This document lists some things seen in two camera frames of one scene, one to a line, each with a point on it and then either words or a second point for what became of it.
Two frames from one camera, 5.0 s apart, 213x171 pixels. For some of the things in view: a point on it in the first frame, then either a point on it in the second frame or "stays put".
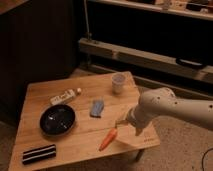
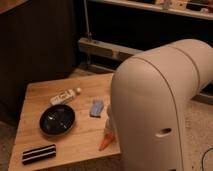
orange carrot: x=111 y=135 stays put
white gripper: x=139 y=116 -> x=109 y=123
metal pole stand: x=88 y=35 stays put
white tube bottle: x=65 y=96 stays put
